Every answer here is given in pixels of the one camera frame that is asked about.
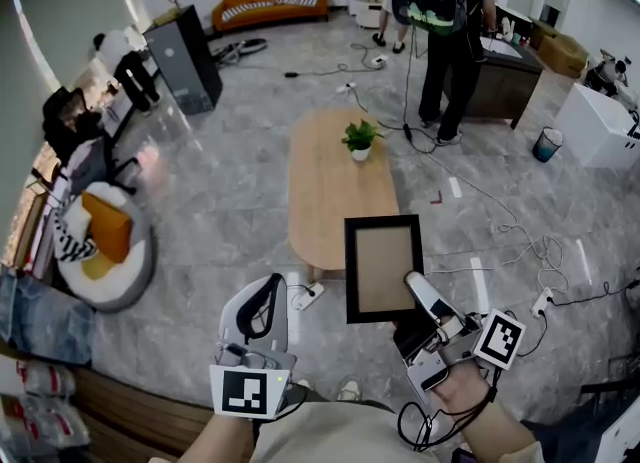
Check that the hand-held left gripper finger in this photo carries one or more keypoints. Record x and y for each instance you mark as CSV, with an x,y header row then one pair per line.
x,y
229,321
280,321

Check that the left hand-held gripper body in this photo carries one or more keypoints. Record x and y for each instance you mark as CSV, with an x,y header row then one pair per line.
x,y
245,391

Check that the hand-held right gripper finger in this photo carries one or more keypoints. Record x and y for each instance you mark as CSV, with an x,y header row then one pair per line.
x,y
425,296
412,336

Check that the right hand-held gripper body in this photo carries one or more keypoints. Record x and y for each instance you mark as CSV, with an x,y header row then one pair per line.
x,y
500,338

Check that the black picture frame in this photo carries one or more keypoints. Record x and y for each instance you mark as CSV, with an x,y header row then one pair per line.
x,y
382,263

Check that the person's left forearm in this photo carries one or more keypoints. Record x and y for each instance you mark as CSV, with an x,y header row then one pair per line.
x,y
217,438

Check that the person's right forearm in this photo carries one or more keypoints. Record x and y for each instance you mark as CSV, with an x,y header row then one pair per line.
x,y
495,431

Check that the wooden coffee table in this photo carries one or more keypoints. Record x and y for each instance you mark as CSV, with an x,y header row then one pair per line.
x,y
325,201

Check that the person's right hand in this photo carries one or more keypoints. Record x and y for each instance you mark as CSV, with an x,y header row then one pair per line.
x,y
462,383

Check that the white power strip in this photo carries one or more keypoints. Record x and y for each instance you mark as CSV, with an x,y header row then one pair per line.
x,y
315,291
381,58
346,87
542,301

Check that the person's left shoe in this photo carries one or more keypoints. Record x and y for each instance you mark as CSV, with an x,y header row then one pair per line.
x,y
303,385

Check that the person's shoe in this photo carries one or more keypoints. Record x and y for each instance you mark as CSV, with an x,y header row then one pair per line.
x,y
303,385
349,388

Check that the person's dark trousers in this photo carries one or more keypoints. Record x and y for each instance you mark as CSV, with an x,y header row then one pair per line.
x,y
325,398

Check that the person's right shoe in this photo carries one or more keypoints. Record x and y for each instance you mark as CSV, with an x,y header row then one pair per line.
x,y
349,388

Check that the person's beige shirt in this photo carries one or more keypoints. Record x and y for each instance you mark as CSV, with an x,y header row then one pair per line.
x,y
340,436

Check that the round grey white pouf chair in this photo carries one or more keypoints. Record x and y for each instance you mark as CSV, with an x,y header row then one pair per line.
x,y
135,271

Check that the brown wooden bench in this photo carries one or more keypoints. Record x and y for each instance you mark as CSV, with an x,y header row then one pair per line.
x,y
135,416

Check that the black metal stand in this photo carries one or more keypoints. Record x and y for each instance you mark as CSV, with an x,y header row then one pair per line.
x,y
610,381

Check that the black screen device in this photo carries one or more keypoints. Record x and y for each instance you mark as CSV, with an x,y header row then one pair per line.
x,y
462,457

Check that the yellow cushion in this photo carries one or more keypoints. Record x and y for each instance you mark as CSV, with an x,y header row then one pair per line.
x,y
97,267

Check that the orange cushion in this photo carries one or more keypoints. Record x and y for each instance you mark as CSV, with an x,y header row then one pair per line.
x,y
107,231

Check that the green potted plant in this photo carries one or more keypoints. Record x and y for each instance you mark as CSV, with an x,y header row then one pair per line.
x,y
361,138

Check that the black white striped cushion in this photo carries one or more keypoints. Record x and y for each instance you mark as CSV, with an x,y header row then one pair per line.
x,y
72,246

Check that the blue denim cloth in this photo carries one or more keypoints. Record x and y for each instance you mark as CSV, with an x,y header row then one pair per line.
x,y
45,316

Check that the black office chair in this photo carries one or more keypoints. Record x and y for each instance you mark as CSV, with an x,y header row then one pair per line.
x,y
120,166

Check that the teal waste bin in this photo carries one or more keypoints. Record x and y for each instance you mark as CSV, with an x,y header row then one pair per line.
x,y
546,146

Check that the pile of red-printed plastic packets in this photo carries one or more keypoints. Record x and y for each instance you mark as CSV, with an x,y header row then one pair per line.
x,y
45,401

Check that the dark wooden desk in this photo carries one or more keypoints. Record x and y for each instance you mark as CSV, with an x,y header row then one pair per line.
x,y
500,86

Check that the white long desk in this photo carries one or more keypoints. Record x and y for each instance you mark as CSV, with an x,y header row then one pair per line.
x,y
122,111

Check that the dark grey tall cabinet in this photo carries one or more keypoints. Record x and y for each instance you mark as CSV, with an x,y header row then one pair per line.
x,y
182,61

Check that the cardboard box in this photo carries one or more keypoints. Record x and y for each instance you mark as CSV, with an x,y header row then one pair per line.
x,y
562,53

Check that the black white machine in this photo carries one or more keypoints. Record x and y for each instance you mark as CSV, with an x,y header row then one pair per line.
x,y
607,73

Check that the white round side table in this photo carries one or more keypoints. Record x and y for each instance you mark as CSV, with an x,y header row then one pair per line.
x,y
365,11

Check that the orange sofa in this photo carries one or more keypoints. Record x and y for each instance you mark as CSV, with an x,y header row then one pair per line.
x,y
270,8

